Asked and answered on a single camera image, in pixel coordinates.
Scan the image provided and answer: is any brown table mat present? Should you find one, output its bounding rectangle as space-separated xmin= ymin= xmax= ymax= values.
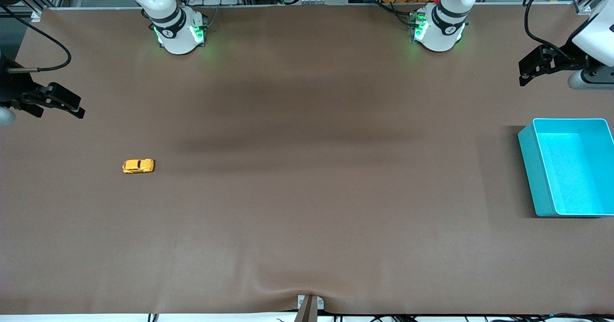
xmin=0 ymin=3 xmax=614 ymax=315

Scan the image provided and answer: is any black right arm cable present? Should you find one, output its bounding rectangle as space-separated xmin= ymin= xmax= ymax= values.
xmin=0 ymin=5 xmax=72 ymax=73

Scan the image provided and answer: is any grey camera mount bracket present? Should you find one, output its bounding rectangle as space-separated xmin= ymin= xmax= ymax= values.
xmin=297 ymin=294 xmax=325 ymax=322

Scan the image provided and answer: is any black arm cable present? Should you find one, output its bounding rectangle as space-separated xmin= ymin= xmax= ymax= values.
xmin=0 ymin=5 xmax=72 ymax=73
xmin=523 ymin=0 xmax=576 ymax=60

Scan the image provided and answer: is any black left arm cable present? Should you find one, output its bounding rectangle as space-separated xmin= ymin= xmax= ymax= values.
xmin=523 ymin=0 xmax=576 ymax=60

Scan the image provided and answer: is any teal plastic storage bin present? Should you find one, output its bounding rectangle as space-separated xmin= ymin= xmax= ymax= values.
xmin=518 ymin=118 xmax=614 ymax=217

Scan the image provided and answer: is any yellow toy beetle car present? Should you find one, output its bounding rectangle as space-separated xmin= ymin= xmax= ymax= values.
xmin=122 ymin=158 xmax=155 ymax=175

